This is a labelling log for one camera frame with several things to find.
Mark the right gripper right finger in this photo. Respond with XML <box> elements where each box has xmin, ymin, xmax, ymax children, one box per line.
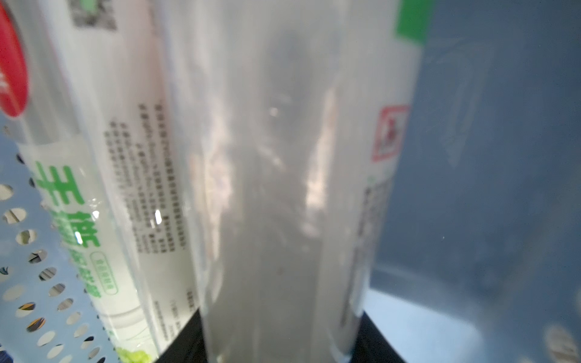
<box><xmin>351</xmin><ymin>312</ymin><xmax>405</xmax><ymax>363</ymax></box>

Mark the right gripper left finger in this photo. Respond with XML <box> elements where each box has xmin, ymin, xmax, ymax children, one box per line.
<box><xmin>156</xmin><ymin>310</ymin><xmax>204</xmax><ymax>363</ymax></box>

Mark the light blue plastic basket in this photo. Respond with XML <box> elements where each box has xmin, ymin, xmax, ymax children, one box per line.
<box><xmin>1</xmin><ymin>1</ymin><xmax>580</xmax><ymax>362</ymax></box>

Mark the plastic wrap roll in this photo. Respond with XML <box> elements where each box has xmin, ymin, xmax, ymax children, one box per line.
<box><xmin>154</xmin><ymin>1</ymin><xmax>434</xmax><ymax>362</ymax></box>
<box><xmin>1</xmin><ymin>1</ymin><xmax>159</xmax><ymax>362</ymax></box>
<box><xmin>39</xmin><ymin>1</ymin><xmax>198</xmax><ymax>352</ymax></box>

